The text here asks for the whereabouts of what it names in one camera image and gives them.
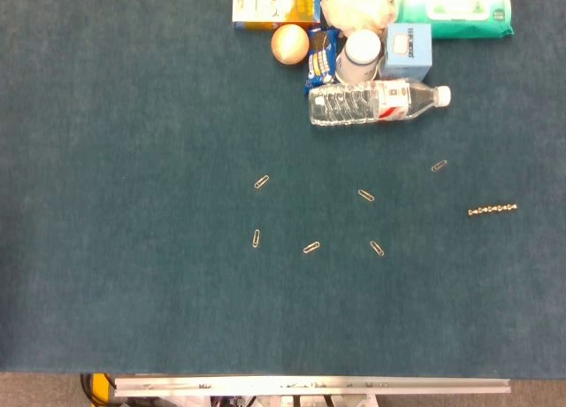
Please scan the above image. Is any yellow robot base part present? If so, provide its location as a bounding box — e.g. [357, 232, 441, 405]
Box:
[91, 373, 116, 404]

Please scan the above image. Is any clear plastic water bottle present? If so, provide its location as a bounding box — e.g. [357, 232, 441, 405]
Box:
[308, 78, 453, 127]

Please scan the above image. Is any blue Oreo cookie packet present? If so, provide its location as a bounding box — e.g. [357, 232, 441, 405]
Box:
[303, 27, 340, 96]

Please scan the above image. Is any teal felt table cloth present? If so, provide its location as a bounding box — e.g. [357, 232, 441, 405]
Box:
[0, 0, 566, 378]

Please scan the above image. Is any white lidded jar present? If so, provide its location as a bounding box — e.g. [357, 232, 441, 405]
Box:
[334, 29, 383, 84]

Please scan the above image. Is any yellow cardboard box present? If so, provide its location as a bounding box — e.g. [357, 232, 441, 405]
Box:
[232, 0, 323, 32]

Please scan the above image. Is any light blue cardboard box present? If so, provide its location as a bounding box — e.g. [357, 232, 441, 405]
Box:
[379, 22, 433, 83]

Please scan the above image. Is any white mesh bath pouf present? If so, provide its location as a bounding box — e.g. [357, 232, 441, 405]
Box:
[319, 0, 398, 32]

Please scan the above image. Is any green wet wipes pack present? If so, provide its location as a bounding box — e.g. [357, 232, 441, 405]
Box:
[393, 0, 516, 41]

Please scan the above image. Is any aluminium profile rail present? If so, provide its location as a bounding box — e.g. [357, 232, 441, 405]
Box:
[113, 374, 512, 398]

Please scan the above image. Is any black cable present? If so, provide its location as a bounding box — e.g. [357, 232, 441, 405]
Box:
[79, 373, 107, 407]

